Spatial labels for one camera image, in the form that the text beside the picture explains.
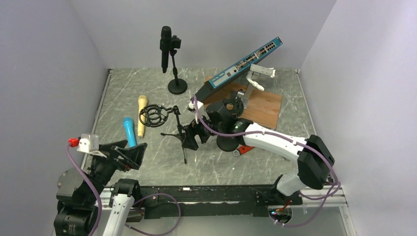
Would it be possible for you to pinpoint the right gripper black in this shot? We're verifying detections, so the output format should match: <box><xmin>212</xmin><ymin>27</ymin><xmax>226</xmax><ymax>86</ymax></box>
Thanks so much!
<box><xmin>182</xmin><ymin>110</ymin><xmax>225</xmax><ymax>150</ymax></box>

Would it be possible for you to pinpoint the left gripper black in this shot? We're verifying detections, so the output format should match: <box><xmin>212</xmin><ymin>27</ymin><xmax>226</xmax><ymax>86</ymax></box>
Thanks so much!
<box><xmin>84</xmin><ymin>140</ymin><xmax>147</xmax><ymax>204</ymax></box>

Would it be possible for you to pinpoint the blue microphone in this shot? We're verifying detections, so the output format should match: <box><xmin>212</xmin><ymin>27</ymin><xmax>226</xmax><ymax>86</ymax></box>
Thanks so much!
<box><xmin>123</xmin><ymin>117</ymin><xmax>137</xmax><ymax>148</ymax></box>

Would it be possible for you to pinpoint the black tripod shock mount stand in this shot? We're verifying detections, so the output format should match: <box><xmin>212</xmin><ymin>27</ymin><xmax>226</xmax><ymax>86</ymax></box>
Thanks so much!
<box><xmin>139</xmin><ymin>104</ymin><xmax>188</xmax><ymax>165</ymax></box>

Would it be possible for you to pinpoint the black shock mount desk stand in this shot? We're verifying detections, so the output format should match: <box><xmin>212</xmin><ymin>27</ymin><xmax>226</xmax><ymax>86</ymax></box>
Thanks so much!
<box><xmin>216</xmin><ymin>91</ymin><xmax>244</xmax><ymax>152</ymax></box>

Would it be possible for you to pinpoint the cream yellow microphone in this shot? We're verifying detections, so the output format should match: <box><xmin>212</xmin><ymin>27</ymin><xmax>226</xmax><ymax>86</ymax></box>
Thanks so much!
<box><xmin>137</xmin><ymin>95</ymin><xmax>148</xmax><ymax>138</ymax></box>

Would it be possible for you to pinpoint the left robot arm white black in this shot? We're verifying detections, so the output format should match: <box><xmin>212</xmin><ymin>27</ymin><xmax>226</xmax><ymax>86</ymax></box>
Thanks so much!
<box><xmin>54</xmin><ymin>135</ymin><xmax>148</xmax><ymax>236</ymax></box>

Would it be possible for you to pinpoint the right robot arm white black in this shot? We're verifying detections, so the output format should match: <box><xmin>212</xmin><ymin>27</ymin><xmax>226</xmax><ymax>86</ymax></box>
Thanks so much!
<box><xmin>185</xmin><ymin>97</ymin><xmax>340</xmax><ymax>204</ymax></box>

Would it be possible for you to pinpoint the black round base stand rear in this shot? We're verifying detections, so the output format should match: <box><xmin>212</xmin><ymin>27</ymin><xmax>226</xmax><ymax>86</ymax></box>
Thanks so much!
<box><xmin>168</xmin><ymin>35</ymin><xmax>188</xmax><ymax>95</ymax></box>

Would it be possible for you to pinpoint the black microphone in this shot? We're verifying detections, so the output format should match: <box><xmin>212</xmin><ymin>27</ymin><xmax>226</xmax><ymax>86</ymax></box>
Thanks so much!
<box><xmin>160</xmin><ymin>26</ymin><xmax>172</xmax><ymax>73</ymax></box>

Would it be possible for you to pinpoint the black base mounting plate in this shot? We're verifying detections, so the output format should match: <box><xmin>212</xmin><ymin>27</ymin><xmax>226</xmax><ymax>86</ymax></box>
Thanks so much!
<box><xmin>131</xmin><ymin>184</ymin><xmax>302</xmax><ymax>219</ymax></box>

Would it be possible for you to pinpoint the wooden board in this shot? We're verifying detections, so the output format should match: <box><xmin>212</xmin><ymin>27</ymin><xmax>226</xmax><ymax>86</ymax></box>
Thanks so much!
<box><xmin>203</xmin><ymin>82</ymin><xmax>282</xmax><ymax>129</ymax></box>

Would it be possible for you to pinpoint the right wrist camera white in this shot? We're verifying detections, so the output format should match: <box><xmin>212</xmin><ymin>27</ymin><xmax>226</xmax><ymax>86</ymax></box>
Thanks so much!
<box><xmin>188</xmin><ymin>101</ymin><xmax>205</xmax><ymax>124</ymax></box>

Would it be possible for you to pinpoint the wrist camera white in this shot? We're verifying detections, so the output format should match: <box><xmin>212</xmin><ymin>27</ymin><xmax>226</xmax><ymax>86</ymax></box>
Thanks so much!
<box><xmin>188</xmin><ymin>101</ymin><xmax>205</xmax><ymax>124</ymax></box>
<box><xmin>68</xmin><ymin>133</ymin><xmax>99</xmax><ymax>153</ymax></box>

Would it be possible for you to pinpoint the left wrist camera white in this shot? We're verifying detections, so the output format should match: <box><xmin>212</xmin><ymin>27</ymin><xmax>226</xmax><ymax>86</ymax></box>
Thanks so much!
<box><xmin>68</xmin><ymin>133</ymin><xmax>99</xmax><ymax>153</ymax></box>

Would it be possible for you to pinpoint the blue network switch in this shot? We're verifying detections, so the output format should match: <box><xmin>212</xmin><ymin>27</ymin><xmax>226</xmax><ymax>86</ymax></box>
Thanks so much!
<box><xmin>195</xmin><ymin>37</ymin><xmax>283</xmax><ymax>102</ymax></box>

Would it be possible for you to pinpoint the red handled adjustable wrench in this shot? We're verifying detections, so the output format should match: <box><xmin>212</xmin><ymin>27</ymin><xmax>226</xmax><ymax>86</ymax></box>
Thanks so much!
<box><xmin>233</xmin><ymin>146</ymin><xmax>254</xmax><ymax>157</ymax></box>

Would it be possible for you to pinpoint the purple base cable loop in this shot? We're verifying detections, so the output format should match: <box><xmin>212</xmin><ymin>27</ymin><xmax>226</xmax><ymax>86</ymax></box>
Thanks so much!
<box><xmin>123</xmin><ymin>193</ymin><xmax>181</xmax><ymax>236</ymax></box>

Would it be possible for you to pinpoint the white metal bracket stand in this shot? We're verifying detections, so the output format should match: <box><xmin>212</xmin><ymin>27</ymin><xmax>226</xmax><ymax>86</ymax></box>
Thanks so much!
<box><xmin>242</xmin><ymin>64</ymin><xmax>276</xmax><ymax>108</ymax></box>

